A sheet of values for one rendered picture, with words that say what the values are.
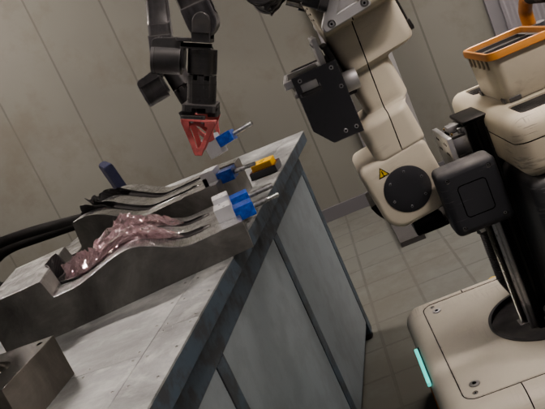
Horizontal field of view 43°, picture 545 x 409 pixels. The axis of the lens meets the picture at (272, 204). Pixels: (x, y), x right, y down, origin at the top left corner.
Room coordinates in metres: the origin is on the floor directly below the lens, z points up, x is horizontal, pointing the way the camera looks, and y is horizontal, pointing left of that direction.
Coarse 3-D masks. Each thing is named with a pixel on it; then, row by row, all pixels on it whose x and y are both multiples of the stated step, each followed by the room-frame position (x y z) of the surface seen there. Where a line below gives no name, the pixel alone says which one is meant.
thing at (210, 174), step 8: (208, 168) 1.64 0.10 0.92; (216, 168) 1.62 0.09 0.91; (224, 168) 1.63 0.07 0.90; (232, 168) 1.60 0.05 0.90; (240, 168) 1.60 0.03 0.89; (200, 176) 1.60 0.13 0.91; (208, 176) 1.60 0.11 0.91; (216, 176) 1.60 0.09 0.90; (224, 176) 1.59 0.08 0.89; (232, 176) 1.59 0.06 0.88
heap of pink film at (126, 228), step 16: (128, 224) 1.42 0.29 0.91; (144, 224) 1.34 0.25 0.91; (160, 224) 1.42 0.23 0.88; (176, 224) 1.43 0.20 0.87; (96, 240) 1.44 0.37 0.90; (112, 240) 1.31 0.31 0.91; (128, 240) 1.30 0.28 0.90; (80, 256) 1.34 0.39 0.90; (96, 256) 1.31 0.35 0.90; (64, 272) 1.37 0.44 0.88; (80, 272) 1.30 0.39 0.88
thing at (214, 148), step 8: (240, 128) 1.71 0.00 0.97; (216, 136) 1.72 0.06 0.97; (224, 136) 1.70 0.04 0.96; (232, 136) 1.70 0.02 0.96; (208, 144) 1.71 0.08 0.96; (216, 144) 1.70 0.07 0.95; (224, 144) 1.70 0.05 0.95; (208, 152) 1.71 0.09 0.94; (216, 152) 1.70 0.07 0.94; (224, 152) 1.73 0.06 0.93
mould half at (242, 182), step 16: (240, 176) 1.74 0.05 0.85; (160, 192) 1.80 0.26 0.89; (176, 192) 1.71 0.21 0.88; (192, 192) 1.58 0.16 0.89; (208, 192) 1.56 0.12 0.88; (112, 208) 1.67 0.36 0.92; (160, 208) 1.60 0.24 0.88; (176, 208) 1.58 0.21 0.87; (192, 208) 1.57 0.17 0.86; (80, 224) 1.65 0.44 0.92; (96, 224) 1.64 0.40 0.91; (112, 224) 1.63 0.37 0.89; (80, 240) 1.65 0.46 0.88
